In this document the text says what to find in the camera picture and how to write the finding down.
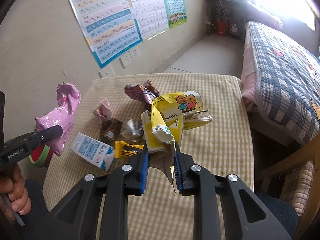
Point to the blue phonics wall poster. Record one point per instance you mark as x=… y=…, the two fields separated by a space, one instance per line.
x=105 y=25

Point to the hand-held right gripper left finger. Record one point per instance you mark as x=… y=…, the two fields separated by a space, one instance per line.
x=144 y=177

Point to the person's leg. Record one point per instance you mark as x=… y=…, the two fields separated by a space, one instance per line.
x=35 y=217
x=275 y=205

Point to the maroon snack wrapper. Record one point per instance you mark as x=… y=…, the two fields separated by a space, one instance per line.
x=140 y=91

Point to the white chart wall poster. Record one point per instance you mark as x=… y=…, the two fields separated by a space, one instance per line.
x=150 y=10

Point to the person's right leg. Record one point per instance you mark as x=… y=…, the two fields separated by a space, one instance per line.
x=275 y=205

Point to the yellow black wrapper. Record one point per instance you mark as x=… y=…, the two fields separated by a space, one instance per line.
x=120 y=148

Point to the black white foil wrapper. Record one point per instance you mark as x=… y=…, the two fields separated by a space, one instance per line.
x=132 y=128

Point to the green-rimmed red basin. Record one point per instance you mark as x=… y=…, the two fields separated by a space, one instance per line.
x=37 y=158

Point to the pink bed sheet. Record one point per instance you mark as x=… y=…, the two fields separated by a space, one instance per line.
x=250 y=75

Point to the dark bedside shelf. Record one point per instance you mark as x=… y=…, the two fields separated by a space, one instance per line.
x=212 y=15

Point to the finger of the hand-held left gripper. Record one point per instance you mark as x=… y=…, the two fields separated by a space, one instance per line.
x=47 y=133

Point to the green chart wall poster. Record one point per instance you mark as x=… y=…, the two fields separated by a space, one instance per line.
x=173 y=5

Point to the person's left leg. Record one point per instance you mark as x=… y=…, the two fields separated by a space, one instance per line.
x=35 y=217

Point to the pink plastic wrapper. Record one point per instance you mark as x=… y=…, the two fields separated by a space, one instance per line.
x=65 y=110

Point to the quilted chair cushion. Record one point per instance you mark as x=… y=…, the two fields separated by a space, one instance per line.
x=300 y=182

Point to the white blue milk carton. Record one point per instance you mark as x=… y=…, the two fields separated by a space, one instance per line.
x=90 y=150

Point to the white blank wall plate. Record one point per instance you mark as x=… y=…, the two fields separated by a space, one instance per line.
x=106 y=73

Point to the red bucket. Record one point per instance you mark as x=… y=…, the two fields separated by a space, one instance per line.
x=221 y=26

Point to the yellow bear print carton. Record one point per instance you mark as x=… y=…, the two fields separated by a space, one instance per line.
x=170 y=120

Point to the wooden chair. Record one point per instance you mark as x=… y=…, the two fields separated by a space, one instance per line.
x=287 y=163

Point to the pink pillow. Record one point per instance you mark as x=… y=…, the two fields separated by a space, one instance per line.
x=265 y=15

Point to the brown snack wrapper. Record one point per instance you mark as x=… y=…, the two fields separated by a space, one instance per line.
x=111 y=128

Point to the small white container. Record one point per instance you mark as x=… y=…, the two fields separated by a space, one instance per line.
x=233 y=28

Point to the bed with plaid quilt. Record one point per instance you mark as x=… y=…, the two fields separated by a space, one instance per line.
x=280 y=67

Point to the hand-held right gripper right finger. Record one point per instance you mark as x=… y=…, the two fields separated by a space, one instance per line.
x=178 y=180

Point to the person's left hand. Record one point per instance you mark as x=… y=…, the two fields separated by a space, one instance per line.
x=17 y=197

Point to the white wall socket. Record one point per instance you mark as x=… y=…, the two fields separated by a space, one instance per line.
x=135 y=54
x=125 y=59

